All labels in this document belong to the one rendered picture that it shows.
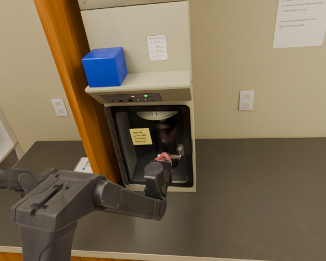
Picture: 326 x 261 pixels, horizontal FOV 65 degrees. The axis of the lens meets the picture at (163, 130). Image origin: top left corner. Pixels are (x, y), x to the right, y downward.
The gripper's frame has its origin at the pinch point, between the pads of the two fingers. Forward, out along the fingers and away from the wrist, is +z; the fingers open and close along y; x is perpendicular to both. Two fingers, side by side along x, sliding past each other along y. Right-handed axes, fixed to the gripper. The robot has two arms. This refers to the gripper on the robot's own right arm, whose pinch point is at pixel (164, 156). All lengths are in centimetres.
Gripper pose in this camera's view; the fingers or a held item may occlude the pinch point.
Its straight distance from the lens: 97.5
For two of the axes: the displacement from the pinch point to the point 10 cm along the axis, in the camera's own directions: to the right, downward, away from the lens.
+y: -1.0, -8.2, -5.6
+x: -9.9, 0.1, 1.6
